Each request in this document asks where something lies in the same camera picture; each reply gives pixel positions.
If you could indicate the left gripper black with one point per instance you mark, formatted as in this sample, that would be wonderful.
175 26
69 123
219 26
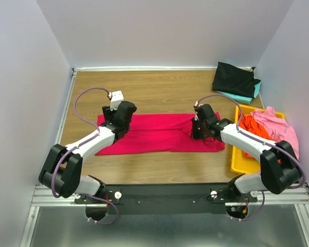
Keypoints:
108 113

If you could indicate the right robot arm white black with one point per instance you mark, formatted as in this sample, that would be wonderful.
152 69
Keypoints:
279 167

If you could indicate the orange t shirt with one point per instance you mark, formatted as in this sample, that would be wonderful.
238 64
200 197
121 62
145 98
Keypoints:
249 124

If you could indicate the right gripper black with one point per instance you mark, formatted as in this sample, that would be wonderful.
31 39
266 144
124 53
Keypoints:
194 135

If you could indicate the folded black t shirt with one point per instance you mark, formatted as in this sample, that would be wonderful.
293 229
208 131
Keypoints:
233 80

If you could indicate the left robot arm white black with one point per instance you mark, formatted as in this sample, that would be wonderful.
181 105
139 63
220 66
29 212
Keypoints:
61 171

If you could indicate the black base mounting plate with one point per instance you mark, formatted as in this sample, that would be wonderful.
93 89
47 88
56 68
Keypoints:
164 199

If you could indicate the yellow plastic bin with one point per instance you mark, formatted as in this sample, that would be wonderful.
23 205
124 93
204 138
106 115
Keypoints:
239 163

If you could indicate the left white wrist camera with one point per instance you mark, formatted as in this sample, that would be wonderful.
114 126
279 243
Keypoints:
115 99

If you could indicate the light pink t shirt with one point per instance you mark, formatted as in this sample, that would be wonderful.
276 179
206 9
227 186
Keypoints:
276 127

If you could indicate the magenta t shirt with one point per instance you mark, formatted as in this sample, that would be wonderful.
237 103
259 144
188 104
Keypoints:
161 133

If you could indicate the folded teal t shirt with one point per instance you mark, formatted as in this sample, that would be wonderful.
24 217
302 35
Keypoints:
243 99

